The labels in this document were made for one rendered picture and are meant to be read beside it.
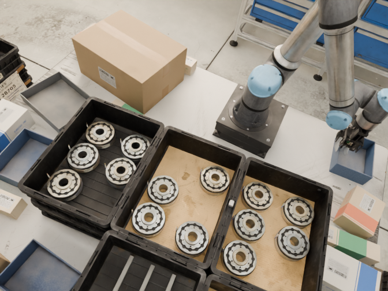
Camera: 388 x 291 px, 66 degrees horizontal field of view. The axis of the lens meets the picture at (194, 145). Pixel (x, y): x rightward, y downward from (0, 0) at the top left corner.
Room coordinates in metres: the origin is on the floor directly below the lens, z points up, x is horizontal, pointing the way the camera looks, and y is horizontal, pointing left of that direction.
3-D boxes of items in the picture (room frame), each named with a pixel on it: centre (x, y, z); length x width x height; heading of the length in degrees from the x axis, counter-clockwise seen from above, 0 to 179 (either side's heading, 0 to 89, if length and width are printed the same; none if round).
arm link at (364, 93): (0.83, -0.52, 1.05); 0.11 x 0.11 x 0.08; 63
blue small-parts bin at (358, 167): (0.80, -0.69, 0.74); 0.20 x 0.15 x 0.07; 167
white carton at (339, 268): (0.28, -0.58, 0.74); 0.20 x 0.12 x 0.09; 72
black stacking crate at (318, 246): (0.34, -0.29, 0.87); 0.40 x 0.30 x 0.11; 169
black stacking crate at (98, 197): (0.46, 0.30, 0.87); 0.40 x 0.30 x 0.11; 169
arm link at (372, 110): (0.80, -0.61, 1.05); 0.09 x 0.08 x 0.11; 63
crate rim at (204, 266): (0.40, 0.00, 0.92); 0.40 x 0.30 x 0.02; 169
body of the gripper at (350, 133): (0.79, -0.61, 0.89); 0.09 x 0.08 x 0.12; 167
